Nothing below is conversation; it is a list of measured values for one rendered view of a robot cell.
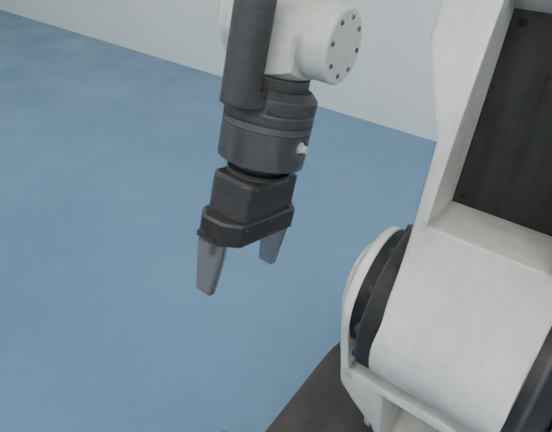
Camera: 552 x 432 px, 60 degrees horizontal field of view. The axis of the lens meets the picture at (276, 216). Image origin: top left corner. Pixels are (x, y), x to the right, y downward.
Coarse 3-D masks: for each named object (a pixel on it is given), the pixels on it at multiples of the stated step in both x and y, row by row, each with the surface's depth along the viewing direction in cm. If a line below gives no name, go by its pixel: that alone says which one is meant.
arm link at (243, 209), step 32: (224, 128) 45; (256, 128) 42; (256, 160) 44; (288, 160) 44; (224, 192) 46; (256, 192) 45; (288, 192) 50; (224, 224) 45; (256, 224) 47; (288, 224) 52
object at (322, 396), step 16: (336, 352) 90; (320, 368) 88; (336, 368) 88; (304, 384) 85; (320, 384) 85; (336, 384) 85; (304, 400) 82; (320, 400) 82; (336, 400) 82; (352, 400) 82; (288, 416) 80; (304, 416) 80; (320, 416) 80; (336, 416) 80; (352, 416) 80
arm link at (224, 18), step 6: (222, 0) 42; (228, 0) 42; (222, 6) 42; (228, 6) 42; (222, 12) 42; (228, 12) 42; (222, 18) 43; (228, 18) 42; (222, 24) 43; (228, 24) 42; (222, 30) 43; (228, 30) 43; (222, 36) 43; (228, 36) 43; (222, 42) 44
